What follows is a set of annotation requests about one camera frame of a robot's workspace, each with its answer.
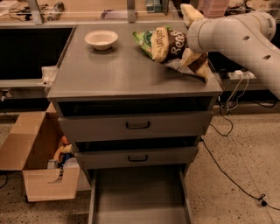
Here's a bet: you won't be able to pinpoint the middle grey drawer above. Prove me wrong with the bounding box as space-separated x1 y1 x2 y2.
75 146 199 170

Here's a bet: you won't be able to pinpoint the brown chip bag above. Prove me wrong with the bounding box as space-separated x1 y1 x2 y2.
150 26 208 81

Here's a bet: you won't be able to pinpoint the teal box on shelf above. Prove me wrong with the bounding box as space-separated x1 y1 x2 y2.
145 0 162 13

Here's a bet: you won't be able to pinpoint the grey drawer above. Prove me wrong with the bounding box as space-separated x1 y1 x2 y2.
59 111 213 143
88 164 193 224
75 146 199 170

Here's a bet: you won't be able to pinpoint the items inside cardboard box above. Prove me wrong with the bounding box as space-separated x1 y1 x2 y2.
47 136 74 169

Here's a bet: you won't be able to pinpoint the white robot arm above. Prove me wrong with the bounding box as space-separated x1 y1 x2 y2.
180 4 280 99

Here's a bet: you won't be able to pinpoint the white power strip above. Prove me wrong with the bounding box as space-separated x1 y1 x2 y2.
234 70 255 79

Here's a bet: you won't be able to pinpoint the green chip bag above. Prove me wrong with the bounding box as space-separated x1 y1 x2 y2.
132 25 171 62

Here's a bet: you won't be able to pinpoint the bottom grey drawer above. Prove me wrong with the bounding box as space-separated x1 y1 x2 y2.
88 164 193 224

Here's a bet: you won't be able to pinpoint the pink box on shelf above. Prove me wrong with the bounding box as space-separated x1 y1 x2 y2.
198 0 229 18

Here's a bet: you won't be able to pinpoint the top grey drawer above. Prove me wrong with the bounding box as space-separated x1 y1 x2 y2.
59 111 213 143

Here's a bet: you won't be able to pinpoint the black floor cable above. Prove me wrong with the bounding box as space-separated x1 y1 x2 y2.
200 95 280 212

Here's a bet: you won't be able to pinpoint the grey drawer cabinet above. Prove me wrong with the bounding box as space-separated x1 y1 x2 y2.
46 22 224 224

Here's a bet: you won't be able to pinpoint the white bowl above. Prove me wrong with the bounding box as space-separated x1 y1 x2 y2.
84 30 118 51

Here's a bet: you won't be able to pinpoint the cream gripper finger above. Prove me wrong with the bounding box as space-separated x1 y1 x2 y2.
180 3 204 26

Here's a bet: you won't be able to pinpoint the cardboard box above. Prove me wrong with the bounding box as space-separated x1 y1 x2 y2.
0 105 80 202

